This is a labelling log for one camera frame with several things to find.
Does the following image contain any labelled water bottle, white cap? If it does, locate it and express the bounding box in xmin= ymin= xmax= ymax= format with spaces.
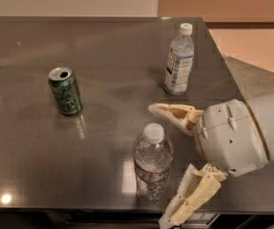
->
xmin=164 ymin=23 xmax=194 ymax=95

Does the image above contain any dark shelf under table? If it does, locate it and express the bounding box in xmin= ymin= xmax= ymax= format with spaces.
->
xmin=0 ymin=210 xmax=274 ymax=229

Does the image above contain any green soda can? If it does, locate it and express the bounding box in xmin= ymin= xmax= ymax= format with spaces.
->
xmin=49 ymin=67 xmax=82 ymax=115

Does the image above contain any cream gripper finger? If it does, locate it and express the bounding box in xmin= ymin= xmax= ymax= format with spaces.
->
xmin=158 ymin=163 xmax=228 ymax=229
xmin=148 ymin=103 xmax=203 ymax=136

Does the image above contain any clear water bottle, red label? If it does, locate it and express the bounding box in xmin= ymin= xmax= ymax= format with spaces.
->
xmin=133 ymin=123 xmax=174 ymax=200

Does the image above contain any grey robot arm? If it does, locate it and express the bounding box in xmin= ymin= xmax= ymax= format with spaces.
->
xmin=148 ymin=93 xmax=274 ymax=229

